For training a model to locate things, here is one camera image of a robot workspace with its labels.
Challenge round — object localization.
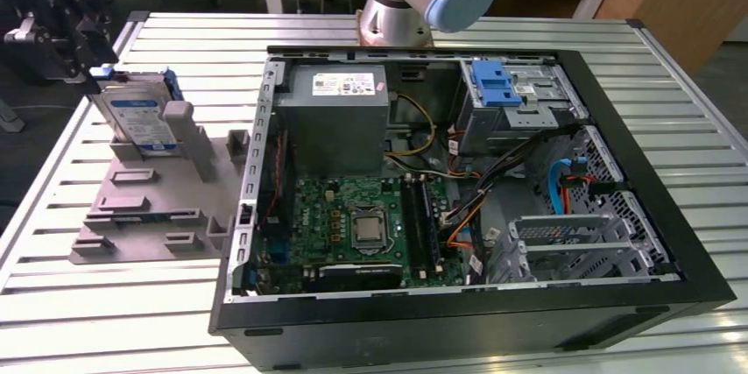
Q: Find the hard disk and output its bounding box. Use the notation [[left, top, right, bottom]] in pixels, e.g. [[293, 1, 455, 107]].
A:
[[89, 65, 186, 159]]

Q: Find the blue data wire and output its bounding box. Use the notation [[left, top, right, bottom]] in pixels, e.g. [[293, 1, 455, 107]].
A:
[[546, 154, 587, 218]]

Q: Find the orange red power wire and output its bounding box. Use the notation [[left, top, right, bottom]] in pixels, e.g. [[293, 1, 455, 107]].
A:
[[557, 174, 625, 194]]

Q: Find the metal disk bay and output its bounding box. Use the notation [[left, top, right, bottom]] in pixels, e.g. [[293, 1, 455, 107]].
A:
[[505, 214, 665, 284]]

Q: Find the grey parts rack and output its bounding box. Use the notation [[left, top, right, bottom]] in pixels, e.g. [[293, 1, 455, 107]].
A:
[[67, 100, 253, 265]]

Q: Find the bare RAM stick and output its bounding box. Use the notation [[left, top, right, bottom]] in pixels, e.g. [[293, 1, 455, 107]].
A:
[[113, 211, 175, 222]]

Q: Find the grey power supply unit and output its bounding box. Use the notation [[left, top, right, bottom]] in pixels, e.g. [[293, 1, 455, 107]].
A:
[[273, 62, 391, 178]]

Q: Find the green motherboard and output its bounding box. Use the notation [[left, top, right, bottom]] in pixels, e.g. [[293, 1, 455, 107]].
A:
[[253, 174, 471, 295]]

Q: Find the silver CPU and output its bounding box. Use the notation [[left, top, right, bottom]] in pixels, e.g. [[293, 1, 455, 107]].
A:
[[349, 217, 390, 247]]

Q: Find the blue plastic drive latch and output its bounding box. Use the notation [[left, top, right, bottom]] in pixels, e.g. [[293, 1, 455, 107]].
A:
[[470, 60, 527, 108]]

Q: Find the black graphics card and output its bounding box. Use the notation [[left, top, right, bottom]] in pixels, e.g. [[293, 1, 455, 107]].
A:
[[301, 262, 405, 293]]

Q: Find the RAM stick with blue label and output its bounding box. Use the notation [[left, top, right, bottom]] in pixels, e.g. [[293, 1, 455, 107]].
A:
[[418, 179, 443, 278]]

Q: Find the metal drive cage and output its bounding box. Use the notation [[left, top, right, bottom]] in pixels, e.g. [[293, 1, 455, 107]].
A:
[[457, 58, 587, 159]]

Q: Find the black open PC case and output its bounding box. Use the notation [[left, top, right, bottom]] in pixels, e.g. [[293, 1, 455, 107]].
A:
[[206, 43, 737, 370]]

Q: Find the thin red wire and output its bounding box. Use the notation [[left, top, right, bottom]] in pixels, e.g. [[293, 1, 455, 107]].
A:
[[262, 131, 289, 222]]

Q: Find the yellow wire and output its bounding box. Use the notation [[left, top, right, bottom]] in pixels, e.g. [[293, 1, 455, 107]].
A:
[[383, 92, 439, 159]]

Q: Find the red wire with white tags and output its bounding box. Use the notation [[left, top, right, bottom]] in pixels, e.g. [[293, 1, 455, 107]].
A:
[[446, 128, 471, 179]]

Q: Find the black cable bundle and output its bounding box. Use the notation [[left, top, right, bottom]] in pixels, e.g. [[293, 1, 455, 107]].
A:
[[465, 124, 591, 217]]

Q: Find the orange and white wire bundle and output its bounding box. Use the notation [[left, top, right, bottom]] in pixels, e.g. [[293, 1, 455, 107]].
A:
[[443, 214, 487, 253]]

